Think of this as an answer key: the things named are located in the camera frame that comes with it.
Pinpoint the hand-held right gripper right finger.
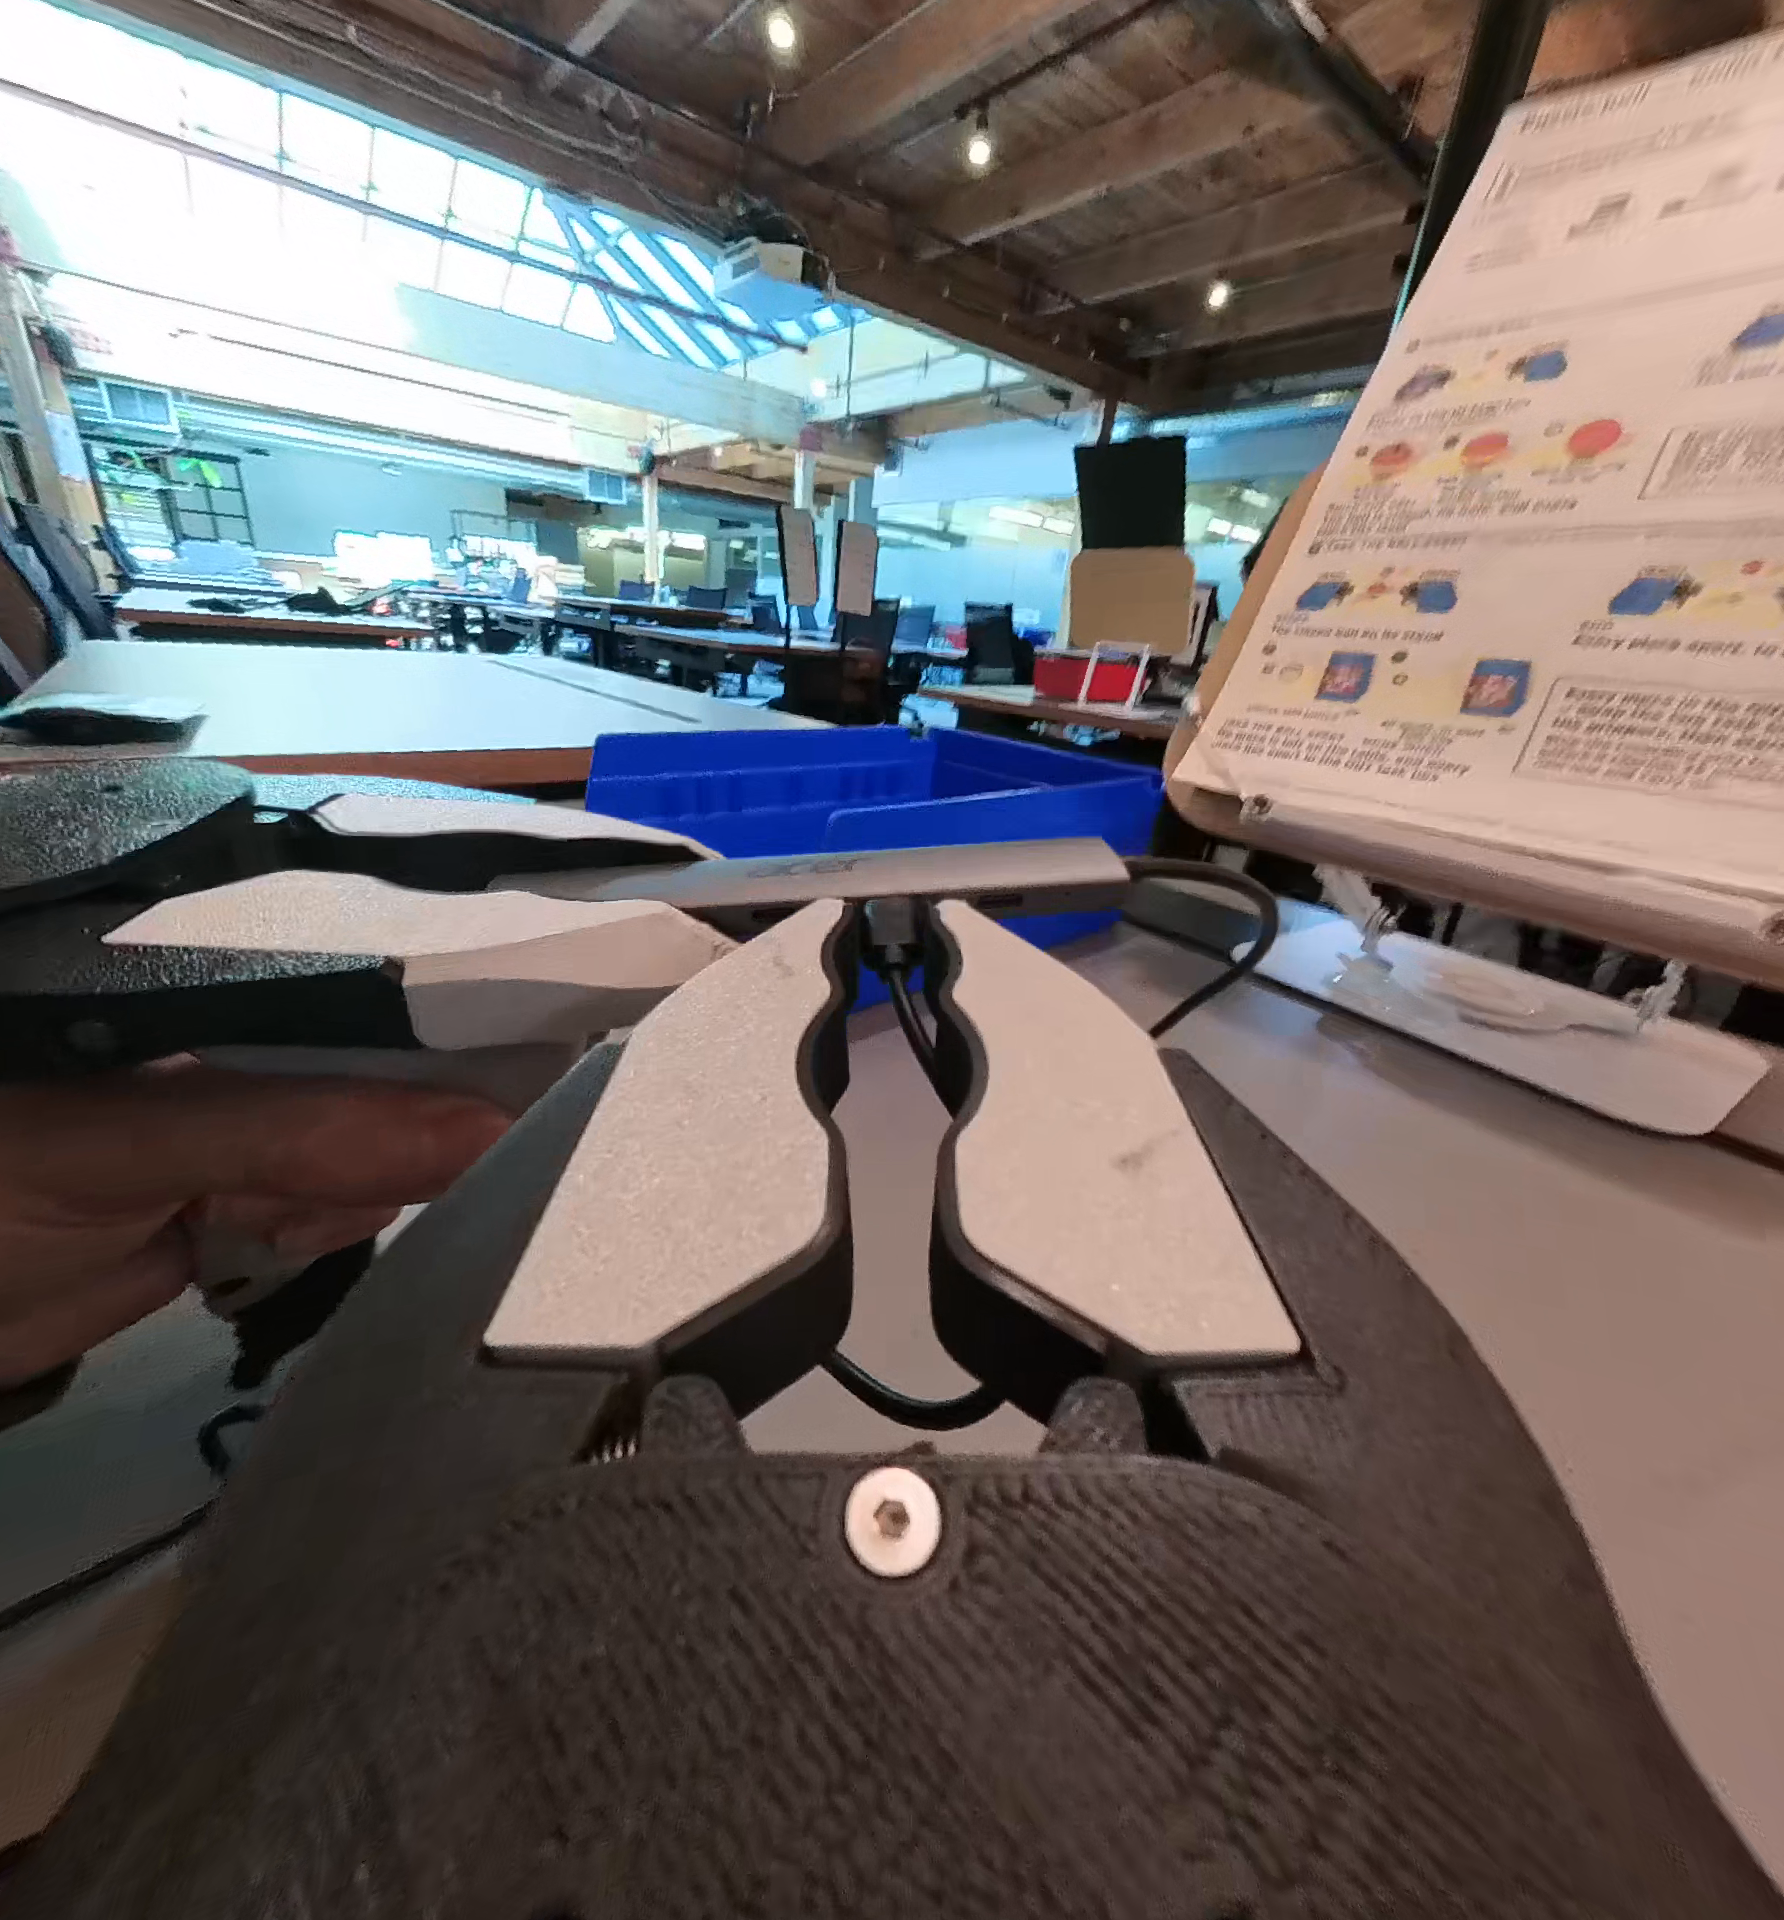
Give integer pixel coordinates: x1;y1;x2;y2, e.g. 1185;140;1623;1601
933;896;1306;1374

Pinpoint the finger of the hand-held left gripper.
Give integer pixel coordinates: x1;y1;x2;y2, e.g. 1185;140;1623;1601
100;868;740;1056
250;788;726;894

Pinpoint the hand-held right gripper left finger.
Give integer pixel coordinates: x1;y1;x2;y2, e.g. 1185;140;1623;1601
479;896;851;1374

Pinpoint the silver usb hub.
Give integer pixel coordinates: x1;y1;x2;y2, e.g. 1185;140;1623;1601
493;833;1286;1043

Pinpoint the blue plastic bin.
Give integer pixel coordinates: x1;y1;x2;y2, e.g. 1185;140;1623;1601
584;723;1169;1010

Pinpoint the person's left hand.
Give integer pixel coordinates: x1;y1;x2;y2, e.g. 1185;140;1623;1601
0;1063;518;1399

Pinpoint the grey pouch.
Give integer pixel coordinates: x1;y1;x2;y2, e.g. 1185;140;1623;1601
0;691;207;745

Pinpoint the white table with wooden edge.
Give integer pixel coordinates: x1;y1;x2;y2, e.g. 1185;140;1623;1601
0;635;832;797

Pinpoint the small red bin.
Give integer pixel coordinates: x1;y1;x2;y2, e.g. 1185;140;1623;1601
1033;649;1151;706

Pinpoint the cardboard panel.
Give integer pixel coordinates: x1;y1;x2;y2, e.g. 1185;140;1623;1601
1065;546;1197;656

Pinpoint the white ceiling unit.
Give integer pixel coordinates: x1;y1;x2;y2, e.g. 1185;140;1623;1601
713;235;814;313

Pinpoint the black panel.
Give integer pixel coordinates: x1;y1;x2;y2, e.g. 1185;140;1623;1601
1071;436;1192;553

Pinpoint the printed instruction sheet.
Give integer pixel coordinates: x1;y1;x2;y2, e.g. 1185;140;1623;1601
1174;14;1784;920

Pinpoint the black pillar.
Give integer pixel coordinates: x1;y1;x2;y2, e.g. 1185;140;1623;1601
1395;0;1555;322

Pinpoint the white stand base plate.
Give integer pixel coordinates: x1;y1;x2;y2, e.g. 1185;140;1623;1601
1259;911;1774;1137

